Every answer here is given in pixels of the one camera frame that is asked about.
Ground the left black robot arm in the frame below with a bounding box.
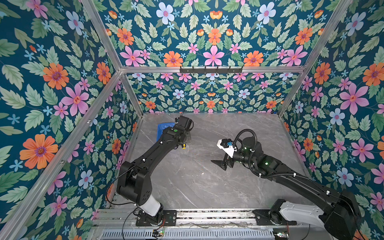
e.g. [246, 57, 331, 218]
[116, 116, 194, 226]

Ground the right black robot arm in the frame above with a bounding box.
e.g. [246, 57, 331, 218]
[213, 129, 362, 240]

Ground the blue plastic bin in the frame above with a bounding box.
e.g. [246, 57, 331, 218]
[156, 122, 175, 141]

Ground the black hook rail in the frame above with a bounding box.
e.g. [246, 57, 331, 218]
[179, 66, 243, 75]

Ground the grey cable duct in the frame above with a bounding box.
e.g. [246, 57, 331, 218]
[101, 229, 275, 240]

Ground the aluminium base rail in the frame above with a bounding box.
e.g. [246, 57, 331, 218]
[93, 208, 298, 230]

